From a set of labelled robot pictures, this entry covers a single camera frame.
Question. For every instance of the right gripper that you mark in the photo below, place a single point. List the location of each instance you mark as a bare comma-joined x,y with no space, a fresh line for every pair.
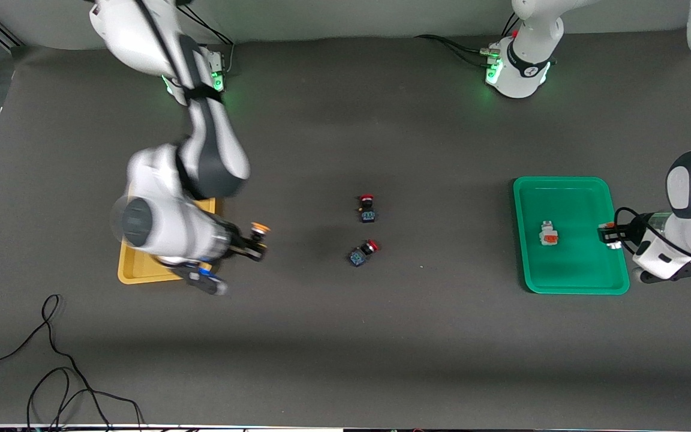
238,243

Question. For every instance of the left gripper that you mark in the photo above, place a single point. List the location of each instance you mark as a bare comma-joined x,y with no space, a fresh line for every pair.
634,230

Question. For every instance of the yellow push button switch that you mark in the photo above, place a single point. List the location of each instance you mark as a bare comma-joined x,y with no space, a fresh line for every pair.
260,227

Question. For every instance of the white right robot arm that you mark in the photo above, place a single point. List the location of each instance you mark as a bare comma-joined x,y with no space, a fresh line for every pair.
165,228

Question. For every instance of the green plastic tray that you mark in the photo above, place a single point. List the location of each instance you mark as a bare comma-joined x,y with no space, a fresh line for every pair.
567,270

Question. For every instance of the yellow plastic tray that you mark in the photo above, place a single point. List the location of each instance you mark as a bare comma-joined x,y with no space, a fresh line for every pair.
141,270

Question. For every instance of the dark grey table cloth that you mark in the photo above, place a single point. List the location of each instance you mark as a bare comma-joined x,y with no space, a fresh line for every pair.
345,360

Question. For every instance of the red push button switch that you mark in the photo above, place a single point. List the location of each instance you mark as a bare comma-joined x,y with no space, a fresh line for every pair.
362,254
367,210

